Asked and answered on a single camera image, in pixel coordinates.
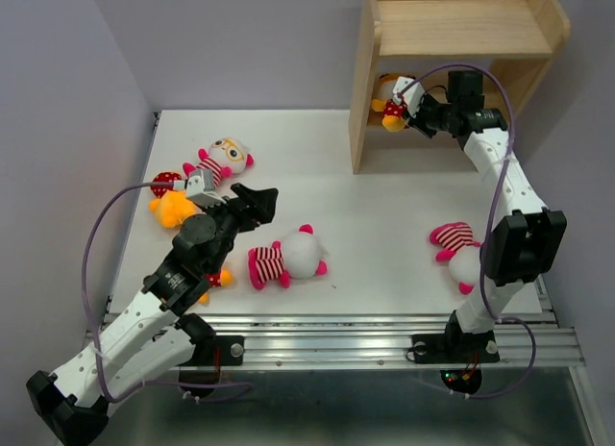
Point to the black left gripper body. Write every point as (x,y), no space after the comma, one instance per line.
(237,219)

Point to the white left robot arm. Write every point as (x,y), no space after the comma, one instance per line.
(156,331)

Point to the white doll right face down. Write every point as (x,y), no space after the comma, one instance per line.
(460,251)

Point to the aluminium mounting rail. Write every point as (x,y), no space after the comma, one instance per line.
(363,342)

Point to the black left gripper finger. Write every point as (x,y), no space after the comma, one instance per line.
(250,196)
(265,214)

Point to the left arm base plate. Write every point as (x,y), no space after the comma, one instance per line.
(219,351)

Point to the white doll face down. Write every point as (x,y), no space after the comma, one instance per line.
(460,251)
(297,256)

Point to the orange bear polka dot toy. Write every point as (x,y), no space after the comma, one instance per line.
(382,102)

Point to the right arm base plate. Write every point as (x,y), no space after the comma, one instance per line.
(439,349)

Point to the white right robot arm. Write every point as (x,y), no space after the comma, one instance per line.
(522,234)

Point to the white glasses doll striped shirt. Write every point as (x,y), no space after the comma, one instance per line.
(224,158)

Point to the white doll centre face down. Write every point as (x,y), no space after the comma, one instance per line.
(297,256)

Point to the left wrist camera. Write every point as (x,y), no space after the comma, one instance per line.
(199,188)

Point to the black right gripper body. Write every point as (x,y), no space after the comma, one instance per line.
(432,115)

